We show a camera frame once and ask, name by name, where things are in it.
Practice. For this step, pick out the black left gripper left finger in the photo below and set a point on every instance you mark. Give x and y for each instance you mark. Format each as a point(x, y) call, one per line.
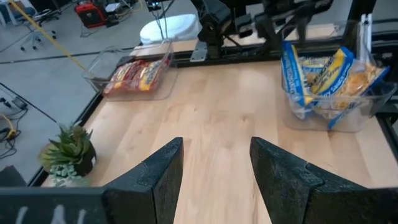
point(149, 193)

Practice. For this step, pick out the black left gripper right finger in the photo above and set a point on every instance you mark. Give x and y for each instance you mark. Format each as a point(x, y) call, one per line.
point(295, 199)

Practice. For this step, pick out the red orange Maruchan noodle pack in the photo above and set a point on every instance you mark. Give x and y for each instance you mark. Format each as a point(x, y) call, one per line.
point(116, 79)
point(135, 73)
point(152, 76)

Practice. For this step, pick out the blue Maruchan noodle pack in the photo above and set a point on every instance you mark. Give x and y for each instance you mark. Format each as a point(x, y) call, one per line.
point(334, 74)
point(360, 82)
point(292, 74)

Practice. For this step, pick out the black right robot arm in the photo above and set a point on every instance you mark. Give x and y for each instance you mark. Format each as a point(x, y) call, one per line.
point(214, 18)

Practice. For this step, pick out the small potted succulent plant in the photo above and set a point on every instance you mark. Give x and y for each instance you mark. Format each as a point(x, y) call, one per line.
point(70, 149)

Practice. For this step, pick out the clear plastic bin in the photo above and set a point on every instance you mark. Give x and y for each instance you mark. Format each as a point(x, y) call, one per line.
point(99, 68)
point(357, 121)

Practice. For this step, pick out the black power adapter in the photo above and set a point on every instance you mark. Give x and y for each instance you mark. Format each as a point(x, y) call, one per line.
point(20, 102)

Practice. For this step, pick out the red black machine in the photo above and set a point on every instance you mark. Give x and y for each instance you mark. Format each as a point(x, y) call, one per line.
point(91, 14)

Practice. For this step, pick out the office chair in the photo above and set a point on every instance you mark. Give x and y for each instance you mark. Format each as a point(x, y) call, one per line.
point(28, 12)

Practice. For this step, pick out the black metal table frame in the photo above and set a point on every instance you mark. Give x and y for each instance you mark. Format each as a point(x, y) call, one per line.
point(242, 56)

